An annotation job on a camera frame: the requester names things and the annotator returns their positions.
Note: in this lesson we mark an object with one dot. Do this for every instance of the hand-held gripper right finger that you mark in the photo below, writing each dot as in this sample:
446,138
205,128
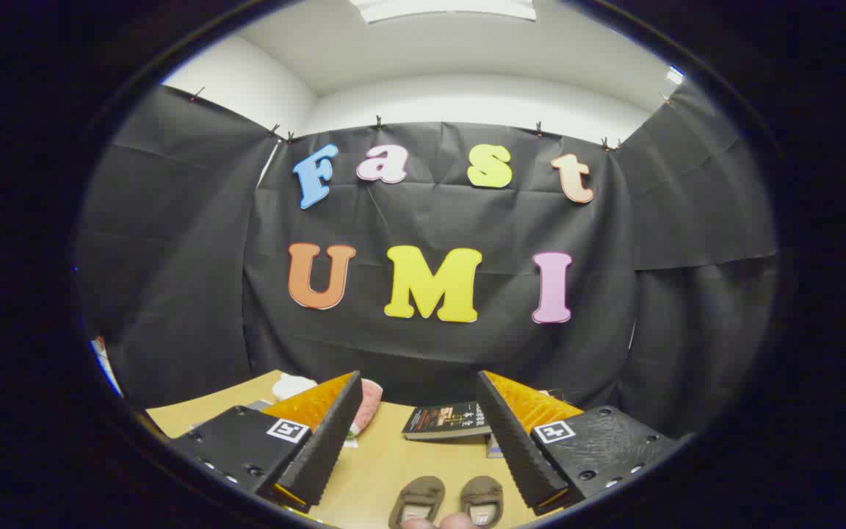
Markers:
515,448

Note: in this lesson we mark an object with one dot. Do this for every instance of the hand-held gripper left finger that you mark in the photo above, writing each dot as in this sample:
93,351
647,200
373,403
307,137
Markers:
324,448

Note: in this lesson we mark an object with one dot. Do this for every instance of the brown fuzzy shoe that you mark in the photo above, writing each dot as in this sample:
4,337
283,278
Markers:
417,496
483,494

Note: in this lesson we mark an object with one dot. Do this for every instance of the blue cover book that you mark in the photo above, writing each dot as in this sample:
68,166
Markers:
494,447

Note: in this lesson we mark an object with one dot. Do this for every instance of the watermelon slice plush toy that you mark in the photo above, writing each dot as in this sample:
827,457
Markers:
369,404

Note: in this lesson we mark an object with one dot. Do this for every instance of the white plush toy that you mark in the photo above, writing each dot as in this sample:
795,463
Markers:
292,385

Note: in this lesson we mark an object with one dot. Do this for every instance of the black cover book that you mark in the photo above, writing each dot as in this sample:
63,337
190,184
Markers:
445,420

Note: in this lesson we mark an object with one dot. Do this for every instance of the blue and white display panel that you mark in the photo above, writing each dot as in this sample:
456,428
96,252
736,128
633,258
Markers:
106,364

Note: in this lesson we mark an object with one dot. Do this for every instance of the ceiling light panel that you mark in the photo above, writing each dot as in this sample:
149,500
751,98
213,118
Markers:
445,7

